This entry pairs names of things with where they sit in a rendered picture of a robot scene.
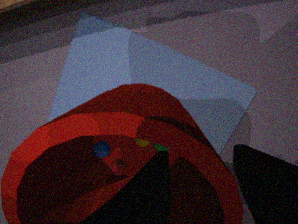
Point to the yellow marble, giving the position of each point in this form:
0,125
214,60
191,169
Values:
141,143

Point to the red cup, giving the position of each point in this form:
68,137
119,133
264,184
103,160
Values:
55,178

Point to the green marble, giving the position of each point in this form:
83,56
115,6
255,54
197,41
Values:
158,147

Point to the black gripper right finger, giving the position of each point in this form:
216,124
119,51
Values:
268,184

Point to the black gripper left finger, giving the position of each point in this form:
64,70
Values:
146,199

